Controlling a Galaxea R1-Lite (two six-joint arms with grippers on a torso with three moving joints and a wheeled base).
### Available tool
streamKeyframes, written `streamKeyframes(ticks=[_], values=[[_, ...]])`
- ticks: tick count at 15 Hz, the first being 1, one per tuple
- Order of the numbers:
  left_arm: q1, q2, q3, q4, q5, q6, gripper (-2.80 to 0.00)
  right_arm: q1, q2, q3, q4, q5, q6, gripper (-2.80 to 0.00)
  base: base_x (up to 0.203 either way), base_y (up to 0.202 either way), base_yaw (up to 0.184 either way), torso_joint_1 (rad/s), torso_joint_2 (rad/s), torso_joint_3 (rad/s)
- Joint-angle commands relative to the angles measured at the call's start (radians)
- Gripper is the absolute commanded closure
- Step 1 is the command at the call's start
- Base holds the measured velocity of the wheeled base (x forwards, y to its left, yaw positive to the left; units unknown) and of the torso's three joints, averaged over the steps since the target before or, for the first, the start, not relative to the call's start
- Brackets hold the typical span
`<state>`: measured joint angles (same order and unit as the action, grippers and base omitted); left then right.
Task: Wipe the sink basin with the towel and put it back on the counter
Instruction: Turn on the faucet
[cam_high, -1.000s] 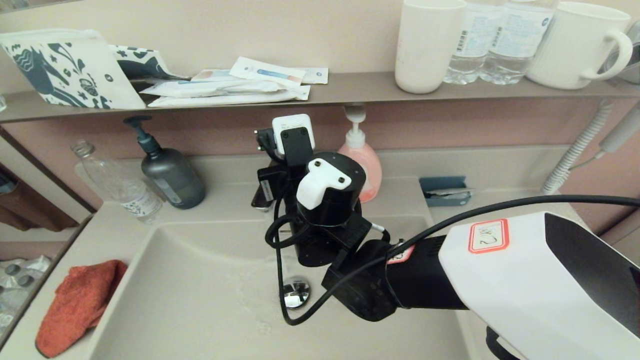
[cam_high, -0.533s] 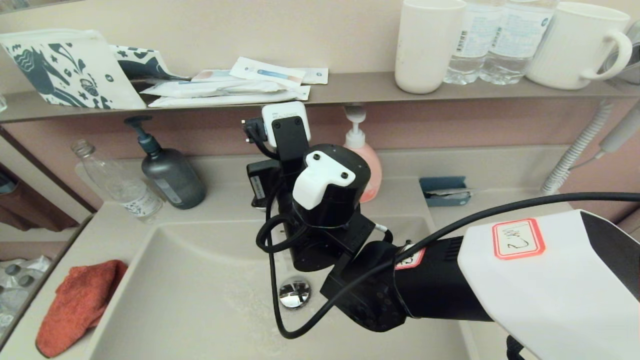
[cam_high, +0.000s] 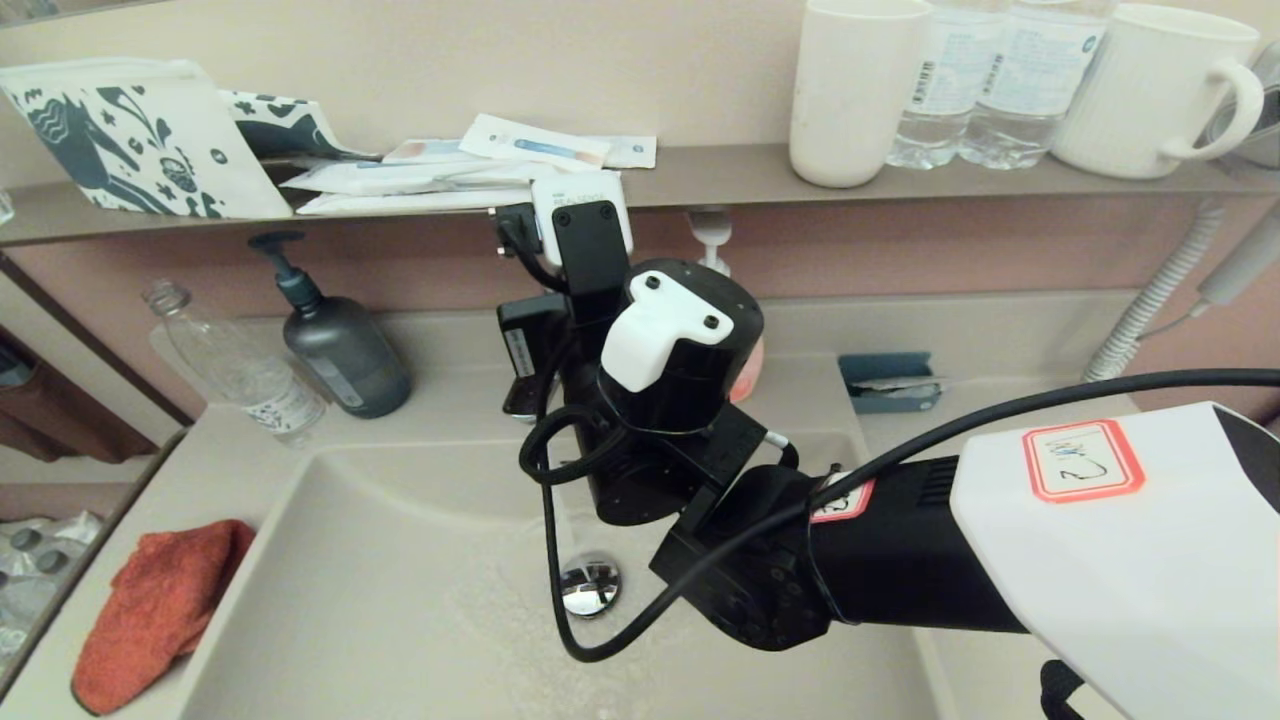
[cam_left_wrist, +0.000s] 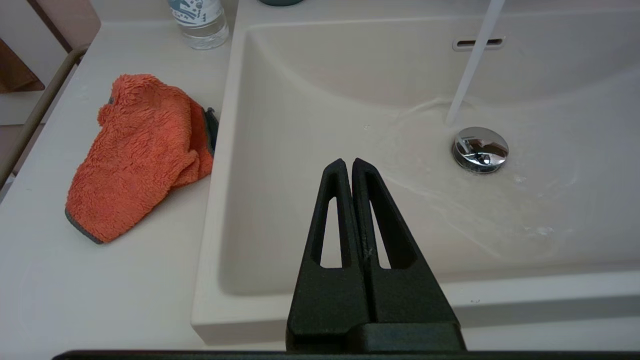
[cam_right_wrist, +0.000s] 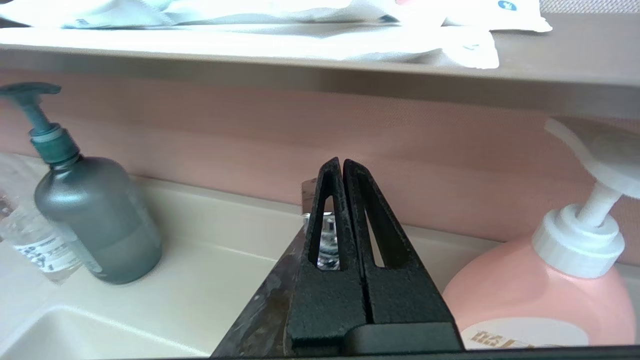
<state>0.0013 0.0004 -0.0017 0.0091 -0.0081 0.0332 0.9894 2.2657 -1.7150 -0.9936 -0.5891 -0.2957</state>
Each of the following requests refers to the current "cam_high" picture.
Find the chrome sink faucet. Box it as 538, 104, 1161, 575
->
503, 378, 563, 423

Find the orange cleaning cloth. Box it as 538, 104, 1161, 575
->
72, 518, 258, 716

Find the beige wash basin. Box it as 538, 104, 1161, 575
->
180, 430, 956, 720

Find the pink soap pump bottle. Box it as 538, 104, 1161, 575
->
688, 207, 767, 404

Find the blue soap dish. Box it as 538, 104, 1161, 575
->
838, 352, 944, 415

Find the small white sachet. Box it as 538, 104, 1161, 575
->
590, 135, 659, 170

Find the chrome drain stopper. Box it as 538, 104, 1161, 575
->
558, 556, 623, 620

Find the white toothbrush packet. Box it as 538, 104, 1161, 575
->
460, 113, 612, 173

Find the white plastic tumbler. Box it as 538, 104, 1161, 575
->
788, 0, 933, 189

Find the white packet blue print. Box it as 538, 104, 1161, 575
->
282, 158, 561, 197

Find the pinkish small packet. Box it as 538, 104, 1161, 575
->
383, 138, 493, 167

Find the dark grey pump bottle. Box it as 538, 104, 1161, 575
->
248, 232, 413, 420

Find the clear water bottle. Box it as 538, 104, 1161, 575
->
886, 0, 991, 170
958, 0, 1113, 170

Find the clear empty plastic bottle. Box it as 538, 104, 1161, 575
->
143, 279, 329, 446

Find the small patterned toiletry pouch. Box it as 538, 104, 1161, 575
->
220, 90, 384, 164

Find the white ribbed mug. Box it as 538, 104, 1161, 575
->
1050, 3, 1266, 181

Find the grey hair dryer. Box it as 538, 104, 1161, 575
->
1197, 200, 1280, 307

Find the beige cabinet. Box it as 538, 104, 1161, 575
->
1195, 415, 1280, 586

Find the large patterned toiletry pouch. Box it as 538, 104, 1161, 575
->
0, 58, 294, 220

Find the chrome dryer holder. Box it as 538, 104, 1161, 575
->
1205, 40, 1280, 169

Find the brown fabric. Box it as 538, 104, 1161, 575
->
0, 330, 159, 464

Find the grey wall shelf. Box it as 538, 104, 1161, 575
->
0, 143, 1280, 249

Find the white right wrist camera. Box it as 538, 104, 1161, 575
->
530, 170, 634, 266

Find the white coiled cord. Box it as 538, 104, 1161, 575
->
1083, 200, 1227, 387

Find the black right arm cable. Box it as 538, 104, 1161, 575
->
495, 205, 1280, 663

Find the wall mirror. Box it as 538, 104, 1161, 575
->
0, 0, 191, 31

